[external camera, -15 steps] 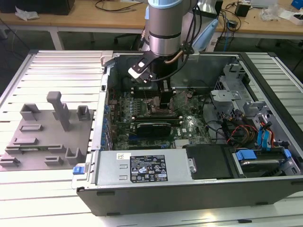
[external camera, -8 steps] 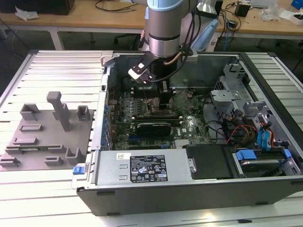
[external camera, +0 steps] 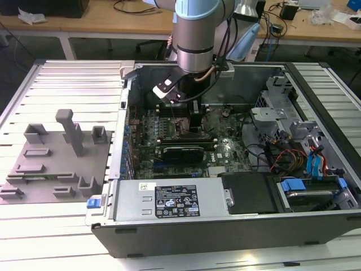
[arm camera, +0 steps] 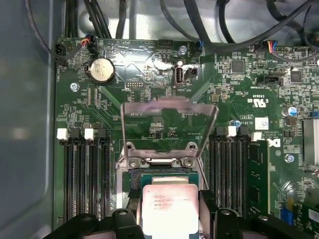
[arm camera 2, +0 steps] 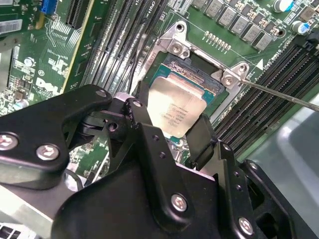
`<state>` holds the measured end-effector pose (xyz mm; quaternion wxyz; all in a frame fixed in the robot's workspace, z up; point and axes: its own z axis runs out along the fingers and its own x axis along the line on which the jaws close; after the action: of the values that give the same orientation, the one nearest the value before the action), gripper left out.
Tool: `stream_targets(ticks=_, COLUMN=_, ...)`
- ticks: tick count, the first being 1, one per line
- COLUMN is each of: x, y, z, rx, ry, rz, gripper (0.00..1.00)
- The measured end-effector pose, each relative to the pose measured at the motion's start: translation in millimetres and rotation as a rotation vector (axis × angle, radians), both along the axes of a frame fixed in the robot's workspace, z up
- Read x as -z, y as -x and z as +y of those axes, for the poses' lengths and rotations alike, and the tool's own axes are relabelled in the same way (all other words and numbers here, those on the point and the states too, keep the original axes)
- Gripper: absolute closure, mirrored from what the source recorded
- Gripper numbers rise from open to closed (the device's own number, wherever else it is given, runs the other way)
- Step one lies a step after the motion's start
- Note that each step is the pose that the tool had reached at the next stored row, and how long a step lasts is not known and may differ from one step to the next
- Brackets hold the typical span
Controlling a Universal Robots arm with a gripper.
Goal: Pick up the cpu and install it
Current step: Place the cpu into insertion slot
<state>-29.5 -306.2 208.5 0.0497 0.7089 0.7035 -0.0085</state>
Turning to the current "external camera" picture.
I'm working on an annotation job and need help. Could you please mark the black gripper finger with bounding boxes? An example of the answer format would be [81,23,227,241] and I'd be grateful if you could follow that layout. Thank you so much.
[189,102,204,134]

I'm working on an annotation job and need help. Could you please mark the metal socket cover frame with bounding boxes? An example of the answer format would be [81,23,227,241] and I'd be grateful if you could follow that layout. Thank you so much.
[203,101,226,134]

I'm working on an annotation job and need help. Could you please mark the CPU socket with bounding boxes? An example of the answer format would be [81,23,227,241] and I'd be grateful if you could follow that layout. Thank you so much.
[174,117,204,139]

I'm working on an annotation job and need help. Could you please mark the black RAM slot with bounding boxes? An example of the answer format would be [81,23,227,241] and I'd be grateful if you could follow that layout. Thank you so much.
[157,138,218,143]
[157,136,218,141]
[156,111,210,118]
[156,108,210,115]
[157,141,218,146]
[157,144,218,150]
[156,106,210,112]

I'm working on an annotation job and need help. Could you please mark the black graphics card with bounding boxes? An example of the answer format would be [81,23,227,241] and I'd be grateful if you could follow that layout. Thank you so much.
[157,145,206,165]

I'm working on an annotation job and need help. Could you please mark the green motherboard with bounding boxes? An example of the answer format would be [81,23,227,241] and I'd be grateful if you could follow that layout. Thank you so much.
[128,106,254,181]

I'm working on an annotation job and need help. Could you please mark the silver chipset heatsink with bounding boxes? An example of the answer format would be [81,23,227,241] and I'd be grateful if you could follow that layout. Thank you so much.
[208,165,228,178]

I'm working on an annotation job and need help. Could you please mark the grey metal disk bay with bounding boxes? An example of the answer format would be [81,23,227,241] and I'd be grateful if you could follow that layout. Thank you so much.
[249,75,325,147]

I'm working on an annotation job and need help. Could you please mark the black plastic shroud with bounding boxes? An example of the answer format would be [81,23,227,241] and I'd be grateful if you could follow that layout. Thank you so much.
[221,172,279,215]

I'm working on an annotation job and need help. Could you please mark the grey power supply unit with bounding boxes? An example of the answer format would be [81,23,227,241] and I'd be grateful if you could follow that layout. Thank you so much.
[112,178,230,223]

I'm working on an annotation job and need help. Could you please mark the wooden desk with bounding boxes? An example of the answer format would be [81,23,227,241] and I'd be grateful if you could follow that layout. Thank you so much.
[0,0,361,40]

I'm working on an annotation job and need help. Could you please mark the large black box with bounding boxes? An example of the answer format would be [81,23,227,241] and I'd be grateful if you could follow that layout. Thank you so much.
[255,0,266,23]

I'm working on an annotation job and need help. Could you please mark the blue disk carrier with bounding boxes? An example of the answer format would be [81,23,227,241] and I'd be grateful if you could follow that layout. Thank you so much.
[278,177,349,213]

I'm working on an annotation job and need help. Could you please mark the black grey PC case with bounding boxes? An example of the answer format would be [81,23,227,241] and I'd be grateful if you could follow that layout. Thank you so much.
[84,60,361,259]

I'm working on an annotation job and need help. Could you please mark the small black box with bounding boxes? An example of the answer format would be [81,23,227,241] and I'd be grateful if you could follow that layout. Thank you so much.
[280,3,299,21]

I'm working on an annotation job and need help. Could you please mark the hard disk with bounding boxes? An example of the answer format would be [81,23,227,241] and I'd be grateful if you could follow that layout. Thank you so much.
[286,190,335,213]

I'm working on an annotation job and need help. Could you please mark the grey parts rack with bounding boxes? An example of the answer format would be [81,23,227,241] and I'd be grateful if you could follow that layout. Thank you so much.
[0,108,113,204]

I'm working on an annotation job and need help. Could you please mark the flat grey device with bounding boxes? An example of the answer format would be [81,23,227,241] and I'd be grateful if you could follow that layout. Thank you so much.
[298,0,331,8]

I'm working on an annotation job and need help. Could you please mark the clear plastic bag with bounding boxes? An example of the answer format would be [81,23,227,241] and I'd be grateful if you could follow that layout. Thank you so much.
[307,4,350,28]

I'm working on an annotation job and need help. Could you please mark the black monitor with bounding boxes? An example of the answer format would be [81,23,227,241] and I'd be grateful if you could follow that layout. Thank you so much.
[0,0,90,18]

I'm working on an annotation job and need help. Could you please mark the crumpled white paper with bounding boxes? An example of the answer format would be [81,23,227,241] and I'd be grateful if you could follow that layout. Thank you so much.
[17,7,47,25]

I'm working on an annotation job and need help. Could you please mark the white box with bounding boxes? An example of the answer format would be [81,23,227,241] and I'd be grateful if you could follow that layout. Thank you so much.
[346,15,361,30]

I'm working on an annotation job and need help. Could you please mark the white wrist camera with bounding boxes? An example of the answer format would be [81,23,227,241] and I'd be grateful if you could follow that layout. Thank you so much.
[152,73,183,107]

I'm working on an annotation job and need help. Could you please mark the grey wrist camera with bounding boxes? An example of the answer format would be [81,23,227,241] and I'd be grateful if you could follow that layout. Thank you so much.
[219,62,235,79]

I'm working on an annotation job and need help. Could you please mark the black cable bundle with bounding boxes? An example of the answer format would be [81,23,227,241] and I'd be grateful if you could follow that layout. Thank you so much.
[239,111,276,173]

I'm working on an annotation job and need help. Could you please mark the red yellow power wires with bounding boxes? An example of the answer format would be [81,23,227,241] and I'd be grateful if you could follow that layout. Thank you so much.
[270,149,308,172]

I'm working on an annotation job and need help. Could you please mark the blue flat data wire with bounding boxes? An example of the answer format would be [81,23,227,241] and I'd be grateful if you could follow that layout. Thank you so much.
[306,143,327,181]

